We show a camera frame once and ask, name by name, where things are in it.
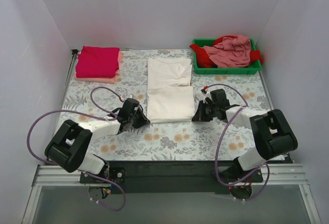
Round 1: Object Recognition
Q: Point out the aluminium frame rail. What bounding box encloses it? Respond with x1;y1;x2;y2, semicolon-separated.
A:
32;163;309;186

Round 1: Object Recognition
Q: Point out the folded peach t-shirt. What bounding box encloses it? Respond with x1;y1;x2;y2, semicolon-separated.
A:
74;50;124;84

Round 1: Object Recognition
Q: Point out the crumpled pink t-shirt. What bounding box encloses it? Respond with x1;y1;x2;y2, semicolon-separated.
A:
203;35;251;68

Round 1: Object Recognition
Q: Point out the crumpled red t-shirt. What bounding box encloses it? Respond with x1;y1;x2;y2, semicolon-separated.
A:
190;35;263;68

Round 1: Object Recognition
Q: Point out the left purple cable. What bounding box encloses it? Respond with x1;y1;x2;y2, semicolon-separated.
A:
26;86;127;212

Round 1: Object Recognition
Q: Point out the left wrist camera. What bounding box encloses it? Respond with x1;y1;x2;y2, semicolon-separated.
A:
131;98;140;111

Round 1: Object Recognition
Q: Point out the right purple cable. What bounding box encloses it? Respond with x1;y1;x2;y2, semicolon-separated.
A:
202;83;270;202

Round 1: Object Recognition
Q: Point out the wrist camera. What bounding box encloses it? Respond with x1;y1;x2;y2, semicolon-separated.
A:
131;98;140;111
201;86;212;104

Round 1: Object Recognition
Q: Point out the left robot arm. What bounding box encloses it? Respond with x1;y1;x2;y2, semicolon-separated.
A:
45;98;150;183

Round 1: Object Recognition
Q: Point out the purple cable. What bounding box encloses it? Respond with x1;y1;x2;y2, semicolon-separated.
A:
26;86;127;212
202;83;270;202

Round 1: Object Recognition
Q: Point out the white printed t-shirt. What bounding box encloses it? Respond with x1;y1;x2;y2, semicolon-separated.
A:
147;58;195;123

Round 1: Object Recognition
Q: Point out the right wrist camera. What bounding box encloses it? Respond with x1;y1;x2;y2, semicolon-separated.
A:
201;86;212;104

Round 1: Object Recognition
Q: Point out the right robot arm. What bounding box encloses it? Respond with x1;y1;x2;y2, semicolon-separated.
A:
192;87;298;185

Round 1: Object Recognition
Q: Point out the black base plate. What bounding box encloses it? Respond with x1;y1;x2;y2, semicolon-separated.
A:
79;160;264;194

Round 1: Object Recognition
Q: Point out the green plastic tray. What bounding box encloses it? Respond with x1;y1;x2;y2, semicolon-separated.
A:
192;38;262;75

